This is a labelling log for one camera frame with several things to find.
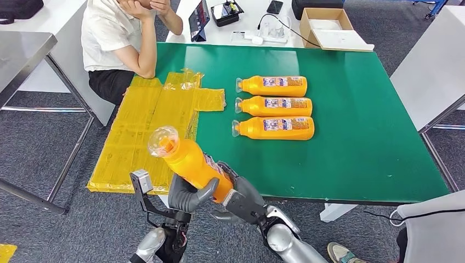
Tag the black bag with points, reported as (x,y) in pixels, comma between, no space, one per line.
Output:
(18,9)

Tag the person's left forearm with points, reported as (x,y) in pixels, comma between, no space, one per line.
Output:
(173,23)

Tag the person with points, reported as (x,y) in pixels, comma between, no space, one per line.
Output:
(109,36)
(436,236)

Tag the black charger tray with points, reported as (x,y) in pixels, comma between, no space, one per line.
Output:
(221,14)

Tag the grey steel table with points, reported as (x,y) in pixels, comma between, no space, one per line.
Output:
(21,54)

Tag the orange detergent bottle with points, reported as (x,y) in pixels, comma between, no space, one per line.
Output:
(272,89)
(272,130)
(272,109)
(189,163)

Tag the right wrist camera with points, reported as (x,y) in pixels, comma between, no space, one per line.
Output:
(247,208)

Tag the white foam sheet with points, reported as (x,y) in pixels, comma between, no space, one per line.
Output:
(341,40)

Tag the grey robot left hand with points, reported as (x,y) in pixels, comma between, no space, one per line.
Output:
(181,198)

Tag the white power adapter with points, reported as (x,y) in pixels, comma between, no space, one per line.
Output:
(257,40)

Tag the green table mat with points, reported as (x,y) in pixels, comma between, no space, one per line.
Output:
(345,127)

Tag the white table leg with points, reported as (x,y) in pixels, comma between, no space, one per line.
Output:
(334,212)
(163,200)

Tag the clear white power strip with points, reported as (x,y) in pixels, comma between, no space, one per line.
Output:
(276,32)

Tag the person's right hand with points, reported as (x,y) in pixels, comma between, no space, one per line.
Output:
(136,9)

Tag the white desk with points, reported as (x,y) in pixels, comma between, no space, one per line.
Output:
(428,65)
(54,14)
(219,36)

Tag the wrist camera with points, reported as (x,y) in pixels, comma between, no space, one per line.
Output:
(142,181)
(247,208)

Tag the person's foot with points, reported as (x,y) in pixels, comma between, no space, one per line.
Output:
(341,254)

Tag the blue steel frame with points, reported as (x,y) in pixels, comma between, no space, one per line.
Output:
(434,9)

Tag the person's left hand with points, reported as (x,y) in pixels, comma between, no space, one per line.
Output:
(160,5)

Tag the black smartphone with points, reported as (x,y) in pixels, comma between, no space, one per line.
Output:
(275,6)

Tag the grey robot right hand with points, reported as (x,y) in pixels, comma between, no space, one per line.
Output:
(250,188)

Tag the black case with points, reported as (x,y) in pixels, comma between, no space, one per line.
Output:
(316,7)

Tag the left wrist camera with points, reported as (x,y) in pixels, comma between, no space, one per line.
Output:
(142,181)

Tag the yellow taped cardboard sheet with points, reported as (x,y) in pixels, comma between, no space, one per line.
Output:
(138,116)

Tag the person's right forearm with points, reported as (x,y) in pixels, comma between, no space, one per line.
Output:
(147,47)

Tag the brown cardboard box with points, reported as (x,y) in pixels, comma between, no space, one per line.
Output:
(304,32)

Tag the black tablet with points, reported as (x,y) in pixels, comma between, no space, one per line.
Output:
(199,18)

